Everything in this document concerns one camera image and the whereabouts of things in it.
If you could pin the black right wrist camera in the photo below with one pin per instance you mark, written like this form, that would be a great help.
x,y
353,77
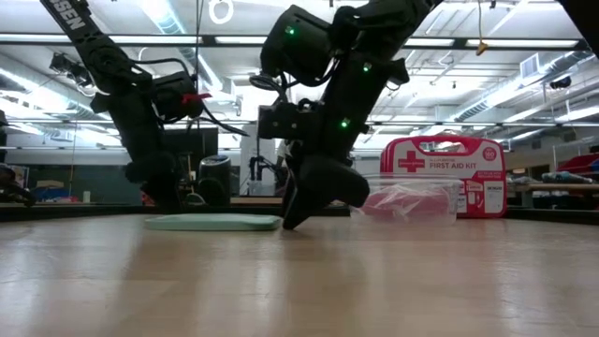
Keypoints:
x,y
285,121

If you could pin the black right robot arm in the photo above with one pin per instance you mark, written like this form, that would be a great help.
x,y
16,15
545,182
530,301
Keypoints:
x,y
299,47

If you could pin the black aluminium table frame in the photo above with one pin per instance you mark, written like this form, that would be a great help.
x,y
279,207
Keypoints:
x,y
70,213

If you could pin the brown cardboard box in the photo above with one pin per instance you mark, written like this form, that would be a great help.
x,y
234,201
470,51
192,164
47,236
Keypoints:
x,y
49,184

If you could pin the black ceiling speaker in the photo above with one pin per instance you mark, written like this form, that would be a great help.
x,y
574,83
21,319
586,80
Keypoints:
x,y
560,83

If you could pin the white ceiling air vent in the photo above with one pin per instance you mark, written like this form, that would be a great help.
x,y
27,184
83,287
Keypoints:
x,y
530,67

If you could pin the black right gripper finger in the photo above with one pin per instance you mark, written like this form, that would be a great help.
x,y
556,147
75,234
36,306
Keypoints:
x,y
304,210
286,196

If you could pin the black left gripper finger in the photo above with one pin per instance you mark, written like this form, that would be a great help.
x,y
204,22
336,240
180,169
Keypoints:
x,y
166,199

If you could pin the red and blue bundle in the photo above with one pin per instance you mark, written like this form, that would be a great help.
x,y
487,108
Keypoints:
x,y
580,165

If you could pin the cluttered side table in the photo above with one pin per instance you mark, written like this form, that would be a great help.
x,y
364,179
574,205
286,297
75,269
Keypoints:
x,y
552,187

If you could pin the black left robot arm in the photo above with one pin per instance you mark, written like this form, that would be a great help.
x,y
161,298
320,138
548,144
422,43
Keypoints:
x,y
93,42

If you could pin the red elastic bandage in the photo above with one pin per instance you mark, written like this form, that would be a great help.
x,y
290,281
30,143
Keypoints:
x,y
407,203

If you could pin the clear plastic food container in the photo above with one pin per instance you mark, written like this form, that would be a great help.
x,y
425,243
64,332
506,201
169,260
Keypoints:
x,y
412,220

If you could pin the red first aid kit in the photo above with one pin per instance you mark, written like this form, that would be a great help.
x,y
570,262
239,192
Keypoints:
x,y
477,164

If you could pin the black ceiling-mounted device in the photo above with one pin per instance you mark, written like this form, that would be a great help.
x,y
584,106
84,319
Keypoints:
x,y
65,68

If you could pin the blue storage bin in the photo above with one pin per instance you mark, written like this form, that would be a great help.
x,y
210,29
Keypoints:
x,y
51,194

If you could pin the black tower fan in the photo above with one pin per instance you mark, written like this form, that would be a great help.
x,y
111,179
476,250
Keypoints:
x,y
215,180

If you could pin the teal plastic container lid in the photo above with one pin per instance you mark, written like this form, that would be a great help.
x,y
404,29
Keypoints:
x,y
213,222

